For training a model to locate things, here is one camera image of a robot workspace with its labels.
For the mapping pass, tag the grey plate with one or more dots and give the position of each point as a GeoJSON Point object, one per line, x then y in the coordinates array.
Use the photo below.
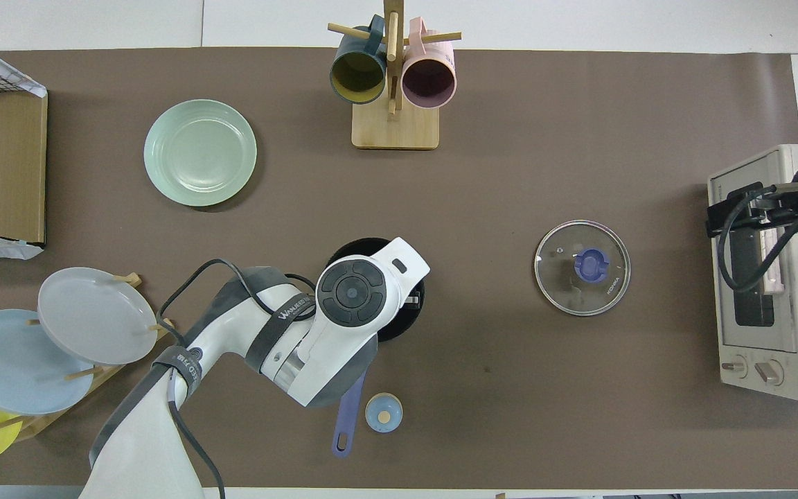
{"type": "Point", "coordinates": [94, 315]}

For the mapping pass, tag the light blue plate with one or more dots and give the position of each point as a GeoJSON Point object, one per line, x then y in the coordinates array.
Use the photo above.
{"type": "Point", "coordinates": [4, 364]}

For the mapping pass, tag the glass pot lid blue knob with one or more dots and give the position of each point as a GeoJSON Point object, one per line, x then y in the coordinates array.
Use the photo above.
{"type": "Point", "coordinates": [582, 267]}

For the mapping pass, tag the brown table mat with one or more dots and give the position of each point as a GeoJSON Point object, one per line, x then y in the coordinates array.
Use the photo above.
{"type": "Point", "coordinates": [510, 173]}

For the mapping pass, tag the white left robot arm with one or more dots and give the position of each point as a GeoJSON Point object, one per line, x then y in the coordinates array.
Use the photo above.
{"type": "Point", "coordinates": [357, 291]}

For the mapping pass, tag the white patterned cloth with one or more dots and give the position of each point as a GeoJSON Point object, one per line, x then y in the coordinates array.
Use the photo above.
{"type": "Point", "coordinates": [33, 86]}

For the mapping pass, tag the wooden plate rack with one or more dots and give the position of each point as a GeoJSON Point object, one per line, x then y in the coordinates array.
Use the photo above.
{"type": "Point", "coordinates": [39, 423]}

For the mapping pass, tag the wooden mug tree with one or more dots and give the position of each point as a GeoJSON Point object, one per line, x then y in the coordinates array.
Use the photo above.
{"type": "Point", "coordinates": [395, 128]}

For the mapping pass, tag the dark blue saucepan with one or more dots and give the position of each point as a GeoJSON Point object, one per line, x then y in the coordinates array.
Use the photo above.
{"type": "Point", "coordinates": [399, 322]}

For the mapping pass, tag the mint green plate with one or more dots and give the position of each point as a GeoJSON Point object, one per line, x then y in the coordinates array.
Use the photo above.
{"type": "Point", "coordinates": [199, 152]}

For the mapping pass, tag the pink ribbed mug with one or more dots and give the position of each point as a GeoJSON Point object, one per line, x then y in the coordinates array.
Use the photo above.
{"type": "Point", "coordinates": [429, 76]}

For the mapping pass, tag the dark teal mug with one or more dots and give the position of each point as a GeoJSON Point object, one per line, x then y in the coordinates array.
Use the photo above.
{"type": "Point", "coordinates": [357, 73]}

